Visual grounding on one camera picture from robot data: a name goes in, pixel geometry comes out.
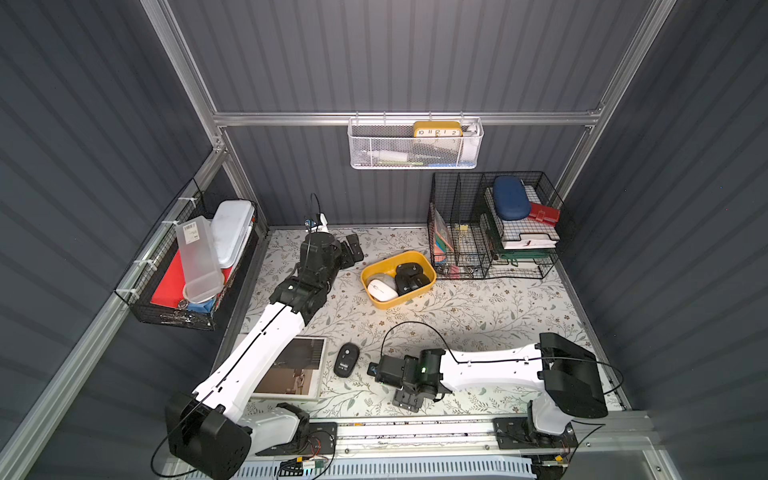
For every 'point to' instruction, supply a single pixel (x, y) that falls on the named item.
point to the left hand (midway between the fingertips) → (344, 239)
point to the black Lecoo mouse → (403, 283)
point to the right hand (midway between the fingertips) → (408, 378)
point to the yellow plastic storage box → (386, 270)
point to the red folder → (170, 289)
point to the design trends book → (296, 372)
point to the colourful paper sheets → (443, 247)
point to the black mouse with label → (346, 359)
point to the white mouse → (381, 291)
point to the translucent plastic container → (203, 278)
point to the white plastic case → (231, 222)
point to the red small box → (544, 214)
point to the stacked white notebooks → (527, 233)
